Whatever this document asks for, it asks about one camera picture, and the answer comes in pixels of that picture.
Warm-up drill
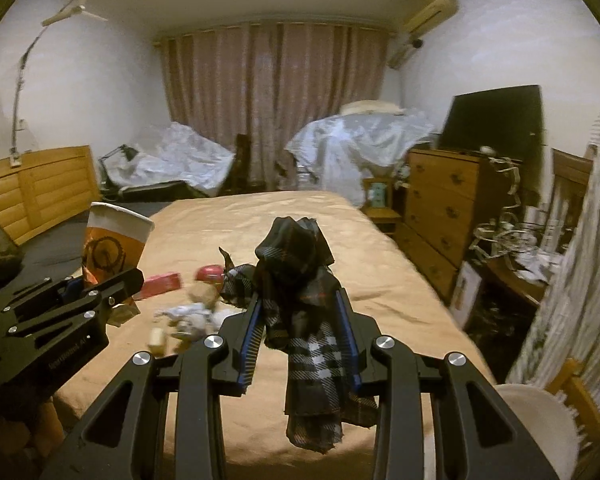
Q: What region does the pink brown curtain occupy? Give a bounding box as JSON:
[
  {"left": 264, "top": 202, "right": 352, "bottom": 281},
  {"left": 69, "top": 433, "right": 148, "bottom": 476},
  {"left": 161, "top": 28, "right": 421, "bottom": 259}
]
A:
[{"left": 154, "top": 19, "right": 397, "bottom": 197}]

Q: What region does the dark grey bed sheet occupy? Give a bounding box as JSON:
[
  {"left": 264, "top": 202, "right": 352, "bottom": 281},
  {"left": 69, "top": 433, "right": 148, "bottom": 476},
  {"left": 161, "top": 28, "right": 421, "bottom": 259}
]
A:
[{"left": 7, "top": 200, "right": 173, "bottom": 293}]

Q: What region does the brown crumpled ball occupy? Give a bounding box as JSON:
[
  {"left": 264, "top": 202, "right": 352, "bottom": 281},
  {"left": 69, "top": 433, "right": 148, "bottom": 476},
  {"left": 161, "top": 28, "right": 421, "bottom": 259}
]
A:
[{"left": 187, "top": 282, "right": 222, "bottom": 309}]

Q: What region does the cream pillow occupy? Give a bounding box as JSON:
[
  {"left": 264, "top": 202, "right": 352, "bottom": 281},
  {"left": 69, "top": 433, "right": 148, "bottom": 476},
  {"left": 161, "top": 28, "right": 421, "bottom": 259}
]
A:
[{"left": 339, "top": 100, "right": 407, "bottom": 117}]

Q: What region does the red round lid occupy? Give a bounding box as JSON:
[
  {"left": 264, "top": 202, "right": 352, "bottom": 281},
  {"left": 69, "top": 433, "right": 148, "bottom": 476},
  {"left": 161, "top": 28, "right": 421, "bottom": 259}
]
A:
[{"left": 195, "top": 265, "right": 226, "bottom": 286}]

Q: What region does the tall plastic covered furniture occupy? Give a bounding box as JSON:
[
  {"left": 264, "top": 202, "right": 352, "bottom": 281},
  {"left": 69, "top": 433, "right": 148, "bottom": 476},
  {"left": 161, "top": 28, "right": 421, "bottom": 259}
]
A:
[{"left": 284, "top": 109, "right": 437, "bottom": 207}]

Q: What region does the small picture frame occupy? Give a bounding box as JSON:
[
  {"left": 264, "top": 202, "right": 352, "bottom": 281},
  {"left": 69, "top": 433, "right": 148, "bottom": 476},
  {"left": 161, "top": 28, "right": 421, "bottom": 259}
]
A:
[{"left": 367, "top": 180, "right": 389, "bottom": 209}]

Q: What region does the tangled wire rack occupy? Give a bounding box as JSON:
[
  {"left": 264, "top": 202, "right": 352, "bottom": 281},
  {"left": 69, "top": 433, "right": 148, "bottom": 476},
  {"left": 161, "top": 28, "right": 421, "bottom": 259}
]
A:
[{"left": 472, "top": 209, "right": 547, "bottom": 262}]

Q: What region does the white gooseneck holder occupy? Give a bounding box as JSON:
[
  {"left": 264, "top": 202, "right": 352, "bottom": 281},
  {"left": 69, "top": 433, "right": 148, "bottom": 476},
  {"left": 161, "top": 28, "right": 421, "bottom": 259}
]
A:
[{"left": 7, "top": 0, "right": 109, "bottom": 169}]

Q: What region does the orange and white paper cup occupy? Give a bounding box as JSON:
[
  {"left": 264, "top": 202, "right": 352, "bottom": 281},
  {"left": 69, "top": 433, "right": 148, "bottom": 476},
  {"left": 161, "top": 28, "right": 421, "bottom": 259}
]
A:
[{"left": 81, "top": 202, "right": 155, "bottom": 306}]

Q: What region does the white striped hanging cloth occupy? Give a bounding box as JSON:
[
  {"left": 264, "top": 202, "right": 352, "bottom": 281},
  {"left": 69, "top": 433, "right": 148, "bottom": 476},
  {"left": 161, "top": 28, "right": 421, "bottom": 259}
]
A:
[{"left": 506, "top": 59, "right": 600, "bottom": 413}]

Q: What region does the leaning white framed picture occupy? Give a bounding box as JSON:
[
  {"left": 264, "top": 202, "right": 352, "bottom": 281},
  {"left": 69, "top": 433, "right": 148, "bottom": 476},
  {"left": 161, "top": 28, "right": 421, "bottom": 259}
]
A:
[{"left": 449, "top": 260, "right": 484, "bottom": 332}]

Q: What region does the wall air conditioner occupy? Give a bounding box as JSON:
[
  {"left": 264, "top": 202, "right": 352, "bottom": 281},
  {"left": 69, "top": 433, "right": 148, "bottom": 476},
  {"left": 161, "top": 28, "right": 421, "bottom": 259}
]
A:
[{"left": 401, "top": 0, "right": 459, "bottom": 37}]

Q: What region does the white waste bin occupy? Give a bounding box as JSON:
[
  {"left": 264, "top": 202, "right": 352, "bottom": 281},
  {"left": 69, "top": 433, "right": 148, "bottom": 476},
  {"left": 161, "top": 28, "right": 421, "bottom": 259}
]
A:
[{"left": 494, "top": 383, "right": 581, "bottom": 480}]

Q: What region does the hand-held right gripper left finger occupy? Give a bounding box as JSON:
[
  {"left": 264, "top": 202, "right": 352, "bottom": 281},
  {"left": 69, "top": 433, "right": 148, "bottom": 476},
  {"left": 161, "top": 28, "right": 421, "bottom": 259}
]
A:
[{"left": 55, "top": 290, "right": 264, "bottom": 480}]

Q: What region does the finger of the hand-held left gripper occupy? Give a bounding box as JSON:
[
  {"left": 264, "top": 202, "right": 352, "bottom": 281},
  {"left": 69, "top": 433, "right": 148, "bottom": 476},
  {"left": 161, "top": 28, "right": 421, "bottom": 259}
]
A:
[
  {"left": 0, "top": 276, "right": 89, "bottom": 322},
  {"left": 7, "top": 268, "right": 146, "bottom": 339}
]

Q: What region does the red packet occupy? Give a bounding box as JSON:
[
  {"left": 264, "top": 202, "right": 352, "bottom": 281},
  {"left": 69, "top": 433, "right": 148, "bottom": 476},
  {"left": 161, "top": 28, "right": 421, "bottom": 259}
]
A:
[{"left": 139, "top": 272, "right": 182, "bottom": 301}]

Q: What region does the small wooden stool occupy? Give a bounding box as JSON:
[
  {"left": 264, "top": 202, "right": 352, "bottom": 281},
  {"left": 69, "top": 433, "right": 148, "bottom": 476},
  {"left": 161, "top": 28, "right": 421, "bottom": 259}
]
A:
[{"left": 361, "top": 177, "right": 404, "bottom": 237}]

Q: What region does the dark mottled cloth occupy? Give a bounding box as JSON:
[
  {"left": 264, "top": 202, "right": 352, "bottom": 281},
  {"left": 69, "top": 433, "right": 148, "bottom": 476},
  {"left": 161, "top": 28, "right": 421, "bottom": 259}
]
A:
[{"left": 0, "top": 219, "right": 25, "bottom": 282}]

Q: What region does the dark plaid cloth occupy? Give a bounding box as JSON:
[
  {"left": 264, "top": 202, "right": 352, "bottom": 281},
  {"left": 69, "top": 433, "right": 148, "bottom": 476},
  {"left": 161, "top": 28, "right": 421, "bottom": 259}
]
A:
[{"left": 219, "top": 216, "right": 381, "bottom": 453}]

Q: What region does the low plastic covered furniture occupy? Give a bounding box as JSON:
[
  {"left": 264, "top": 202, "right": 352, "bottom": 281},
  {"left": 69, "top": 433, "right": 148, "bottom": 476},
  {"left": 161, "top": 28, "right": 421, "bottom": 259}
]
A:
[{"left": 99, "top": 122, "right": 237, "bottom": 199}]

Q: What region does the cluttered wooden desk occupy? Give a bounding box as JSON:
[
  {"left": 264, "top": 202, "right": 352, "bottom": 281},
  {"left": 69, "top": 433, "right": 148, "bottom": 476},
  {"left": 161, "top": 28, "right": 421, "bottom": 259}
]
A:
[{"left": 471, "top": 242, "right": 552, "bottom": 308}]

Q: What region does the black television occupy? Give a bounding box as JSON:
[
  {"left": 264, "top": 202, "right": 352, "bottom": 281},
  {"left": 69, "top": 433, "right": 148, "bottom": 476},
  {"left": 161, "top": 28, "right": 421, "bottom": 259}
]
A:
[{"left": 437, "top": 84, "right": 544, "bottom": 157}]

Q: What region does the wooden chest of drawers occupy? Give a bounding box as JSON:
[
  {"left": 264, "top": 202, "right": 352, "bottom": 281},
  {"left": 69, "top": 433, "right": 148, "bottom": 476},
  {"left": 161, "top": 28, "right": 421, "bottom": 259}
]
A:
[{"left": 395, "top": 147, "right": 523, "bottom": 307}]

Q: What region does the wooden panel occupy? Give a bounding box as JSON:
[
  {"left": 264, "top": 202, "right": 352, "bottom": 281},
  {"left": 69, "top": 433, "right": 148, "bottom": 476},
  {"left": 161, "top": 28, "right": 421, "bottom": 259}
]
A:
[{"left": 549, "top": 147, "right": 597, "bottom": 222}]

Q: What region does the light wooden chair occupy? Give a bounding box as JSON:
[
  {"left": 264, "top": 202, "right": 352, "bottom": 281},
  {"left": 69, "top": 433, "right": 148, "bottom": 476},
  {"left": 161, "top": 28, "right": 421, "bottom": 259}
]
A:
[{"left": 544, "top": 356, "right": 600, "bottom": 442}]

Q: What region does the wooden headboard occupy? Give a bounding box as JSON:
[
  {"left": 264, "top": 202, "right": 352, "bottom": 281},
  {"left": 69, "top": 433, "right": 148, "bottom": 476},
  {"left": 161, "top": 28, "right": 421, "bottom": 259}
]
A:
[{"left": 0, "top": 145, "right": 104, "bottom": 247}]

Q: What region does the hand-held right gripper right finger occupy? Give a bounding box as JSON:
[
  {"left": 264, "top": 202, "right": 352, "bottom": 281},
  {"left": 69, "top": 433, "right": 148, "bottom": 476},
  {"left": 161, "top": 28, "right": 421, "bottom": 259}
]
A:
[{"left": 333, "top": 286, "right": 556, "bottom": 480}]

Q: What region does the bed with tan cover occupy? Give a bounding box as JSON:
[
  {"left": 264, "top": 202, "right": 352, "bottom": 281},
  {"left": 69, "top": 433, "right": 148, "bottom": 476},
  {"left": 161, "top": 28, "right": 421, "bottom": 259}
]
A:
[{"left": 54, "top": 190, "right": 497, "bottom": 461}]

